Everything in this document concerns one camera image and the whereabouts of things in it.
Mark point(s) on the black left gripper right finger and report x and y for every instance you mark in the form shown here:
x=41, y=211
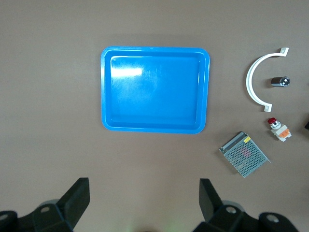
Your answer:
x=208, y=203

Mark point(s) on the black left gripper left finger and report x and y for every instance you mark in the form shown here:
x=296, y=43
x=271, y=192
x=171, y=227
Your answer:
x=74, y=200

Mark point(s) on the black cylindrical capacitor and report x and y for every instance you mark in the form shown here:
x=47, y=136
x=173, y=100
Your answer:
x=277, y=81

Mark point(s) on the perforated metal power supply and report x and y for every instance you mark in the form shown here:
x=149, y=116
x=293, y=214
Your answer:
x=243, y=154

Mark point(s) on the red indicator light white body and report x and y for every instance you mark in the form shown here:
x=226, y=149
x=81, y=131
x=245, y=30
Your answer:
x=278, y=130

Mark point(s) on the brown table mat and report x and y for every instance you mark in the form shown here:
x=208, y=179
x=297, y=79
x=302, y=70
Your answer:
x=48, y=96

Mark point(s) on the blue plastic tray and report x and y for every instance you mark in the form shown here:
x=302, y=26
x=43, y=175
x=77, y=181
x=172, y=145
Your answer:
x=154, y=96

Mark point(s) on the orange push button box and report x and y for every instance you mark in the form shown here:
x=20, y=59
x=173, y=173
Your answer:
x=307, y=126

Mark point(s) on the large white curved bracket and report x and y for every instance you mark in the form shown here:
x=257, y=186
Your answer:
x=248, y=82

